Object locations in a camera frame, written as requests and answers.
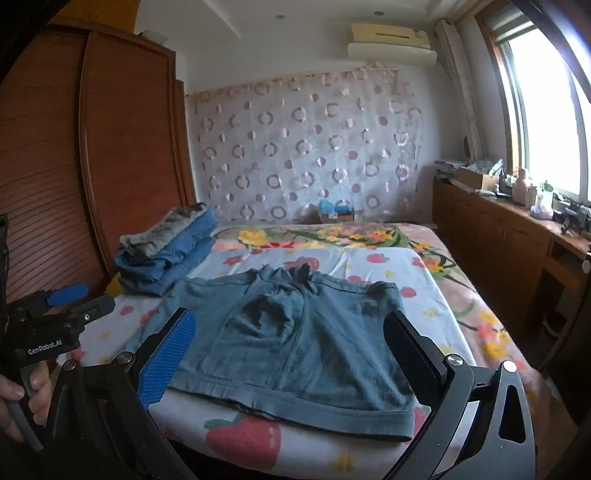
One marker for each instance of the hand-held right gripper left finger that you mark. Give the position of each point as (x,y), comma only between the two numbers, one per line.
(166,364)

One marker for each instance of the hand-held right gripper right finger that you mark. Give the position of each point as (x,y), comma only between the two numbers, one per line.
(406,353)

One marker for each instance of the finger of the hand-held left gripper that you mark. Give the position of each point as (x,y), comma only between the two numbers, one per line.
(94,307)
(69,294)

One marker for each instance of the blue-grey pants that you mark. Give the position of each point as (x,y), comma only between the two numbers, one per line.
(286,341)

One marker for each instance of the person's left hand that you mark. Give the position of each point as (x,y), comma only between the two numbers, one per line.
(39,392)

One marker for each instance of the floral blanket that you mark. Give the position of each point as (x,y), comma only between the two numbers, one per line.
(461,295)

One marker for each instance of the strawberry-print white sheet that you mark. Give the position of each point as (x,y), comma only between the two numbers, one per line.
(369,267)

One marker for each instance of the pile of folded jeans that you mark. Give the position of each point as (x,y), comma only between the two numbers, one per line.
(184,249)

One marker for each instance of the wooden cabinet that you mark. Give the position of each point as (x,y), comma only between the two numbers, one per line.
(489,230)

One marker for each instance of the dark waste bin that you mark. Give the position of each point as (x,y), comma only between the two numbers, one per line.
(551,325)

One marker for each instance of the wooden wardrobe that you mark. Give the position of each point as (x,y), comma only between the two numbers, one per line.
(124,138)

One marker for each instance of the pile of patterned cloth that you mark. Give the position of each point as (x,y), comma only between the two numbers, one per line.
(455,165)

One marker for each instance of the purple pouch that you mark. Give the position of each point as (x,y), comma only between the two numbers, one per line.
(541,211)

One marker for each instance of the small white bottle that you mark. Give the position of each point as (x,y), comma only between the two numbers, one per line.
(532,197)

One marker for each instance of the pink bottle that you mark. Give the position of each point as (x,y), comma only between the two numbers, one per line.
(521,189)

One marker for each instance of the green-capped bottle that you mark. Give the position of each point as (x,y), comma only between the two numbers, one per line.
(547,196)

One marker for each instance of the black tripod device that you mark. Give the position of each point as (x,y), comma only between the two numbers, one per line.
(572,217)

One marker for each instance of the circle-patterned sheer curtain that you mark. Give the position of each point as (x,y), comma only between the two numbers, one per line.
(300,152)

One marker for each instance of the patterned window curtain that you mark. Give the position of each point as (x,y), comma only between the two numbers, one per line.
(459,92)

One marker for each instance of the window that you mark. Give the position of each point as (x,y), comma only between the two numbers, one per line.
(549,115)

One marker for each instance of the beige air conditioner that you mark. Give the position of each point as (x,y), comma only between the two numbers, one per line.
(392,44)

